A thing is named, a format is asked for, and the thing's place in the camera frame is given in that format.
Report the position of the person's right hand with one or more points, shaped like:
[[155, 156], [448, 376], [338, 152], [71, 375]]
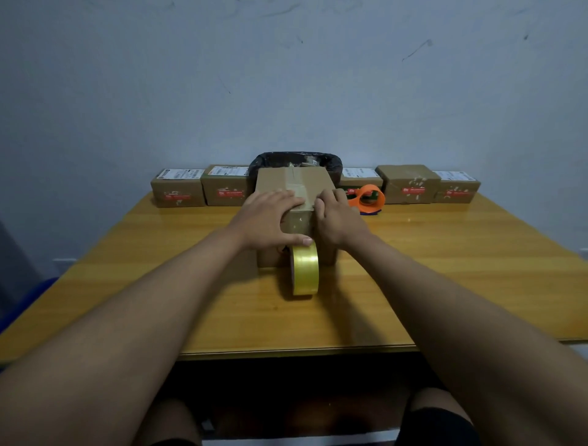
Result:
[[338, 223]]

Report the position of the person's left hand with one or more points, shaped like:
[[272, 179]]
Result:
[[259, 223]]

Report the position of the person's right thumb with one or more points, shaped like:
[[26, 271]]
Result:
[[319, 217]]

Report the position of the person's left thumb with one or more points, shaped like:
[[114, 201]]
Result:
[[297, 240]]

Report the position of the large taped cardboard box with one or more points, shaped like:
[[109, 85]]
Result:
[[299, 183]]

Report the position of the person's right forearm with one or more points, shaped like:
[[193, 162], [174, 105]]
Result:
[[464, 331]]

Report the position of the person's left forearm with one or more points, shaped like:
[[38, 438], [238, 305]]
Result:
[[124, 331]]

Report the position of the yellow packing tape roll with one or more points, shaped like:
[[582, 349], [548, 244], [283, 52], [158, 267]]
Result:
[[305, 270]]

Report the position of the orange tape dispenser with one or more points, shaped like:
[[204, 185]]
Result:
[[367, 200]]

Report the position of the small labelled cardboard box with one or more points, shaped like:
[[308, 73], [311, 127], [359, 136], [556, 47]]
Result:
[[225, 186], [459, 187], [360, 177], [178, 190]]

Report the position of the bin with black bag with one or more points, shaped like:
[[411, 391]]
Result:
[[275, 159]]

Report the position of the small cardboard box without label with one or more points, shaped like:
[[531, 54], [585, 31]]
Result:
[[409, 184]]

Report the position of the person's left leg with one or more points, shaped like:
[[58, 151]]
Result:
[[167, 422]]

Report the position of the person's leg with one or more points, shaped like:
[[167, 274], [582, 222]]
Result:
[[436, 420], [167, 422]]

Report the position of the person's right leg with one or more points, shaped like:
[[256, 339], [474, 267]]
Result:
[[436, 420]]

